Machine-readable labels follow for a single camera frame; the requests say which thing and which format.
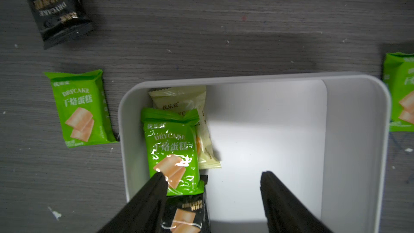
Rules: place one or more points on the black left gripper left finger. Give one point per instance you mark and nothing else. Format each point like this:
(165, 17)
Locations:
(143, 213)

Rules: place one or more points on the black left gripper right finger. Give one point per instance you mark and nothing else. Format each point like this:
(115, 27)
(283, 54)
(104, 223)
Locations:
(284, 211)

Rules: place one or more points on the green cookie packet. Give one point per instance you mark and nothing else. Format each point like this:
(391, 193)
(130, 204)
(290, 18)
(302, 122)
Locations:
(172, 149)
(398, 75)

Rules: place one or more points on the white storage box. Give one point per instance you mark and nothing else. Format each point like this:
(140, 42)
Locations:
(324, 135)

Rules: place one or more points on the green cookie packet hidden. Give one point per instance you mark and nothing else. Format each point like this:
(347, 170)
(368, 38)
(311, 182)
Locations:
(82, 108)

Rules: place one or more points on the black cookie packet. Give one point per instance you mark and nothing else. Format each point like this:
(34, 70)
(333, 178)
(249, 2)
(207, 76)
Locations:
(186, 214)
(59, 21)

